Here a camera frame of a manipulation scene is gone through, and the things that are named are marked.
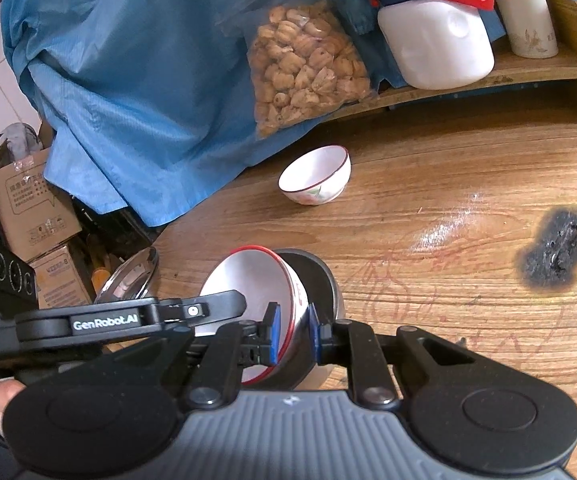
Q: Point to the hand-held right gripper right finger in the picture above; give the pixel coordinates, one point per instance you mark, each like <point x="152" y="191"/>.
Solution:
<point x="314" y="340"/>

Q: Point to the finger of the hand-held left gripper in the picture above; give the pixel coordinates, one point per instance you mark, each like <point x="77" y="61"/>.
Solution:
<point x="218" y="305"/>

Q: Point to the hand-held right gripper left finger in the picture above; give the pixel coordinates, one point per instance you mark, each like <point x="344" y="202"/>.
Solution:
<point x="273" y="335"/>

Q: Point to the white bowl red rim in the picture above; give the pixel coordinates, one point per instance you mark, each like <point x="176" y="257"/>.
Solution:
<point x="313" y="170"/>
<point x="248" y="275"/>

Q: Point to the steel bowl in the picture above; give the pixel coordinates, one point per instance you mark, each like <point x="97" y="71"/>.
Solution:
<point x="318" y="280"/>

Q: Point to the shiny steel plate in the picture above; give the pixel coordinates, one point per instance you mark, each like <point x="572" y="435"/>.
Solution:
<point x="128" y="280"/>

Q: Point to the person's left hand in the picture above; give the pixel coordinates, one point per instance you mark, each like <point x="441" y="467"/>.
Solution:
<point x="1" y="400"/>

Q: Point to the cardboard box blue logo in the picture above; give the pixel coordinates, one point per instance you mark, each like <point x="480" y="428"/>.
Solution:
<point x="61" y="280"/>

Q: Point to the plain printed cardboard box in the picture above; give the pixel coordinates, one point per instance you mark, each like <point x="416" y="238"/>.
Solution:
<point x="28" y="205"/>

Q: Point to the grey plastic bag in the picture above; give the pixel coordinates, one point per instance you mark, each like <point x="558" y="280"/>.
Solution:
<point x="18" y="137"/>

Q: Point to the blue cloth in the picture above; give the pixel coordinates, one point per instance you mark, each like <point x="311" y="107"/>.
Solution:
<point x="143" y="85"/>

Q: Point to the clear bag of snacks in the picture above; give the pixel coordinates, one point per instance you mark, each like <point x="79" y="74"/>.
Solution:
<point x="298" y="75"/>

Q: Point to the white jug blue lid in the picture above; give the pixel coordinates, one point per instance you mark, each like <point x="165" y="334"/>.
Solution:
<point x="433" y="50"/>

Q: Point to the wooden shelf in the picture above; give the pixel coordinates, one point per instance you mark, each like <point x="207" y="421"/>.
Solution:
<point x="543" y="65"/>

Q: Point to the white thermos cup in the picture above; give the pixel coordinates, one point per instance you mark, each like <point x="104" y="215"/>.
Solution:
<point x="525" y="15"/>

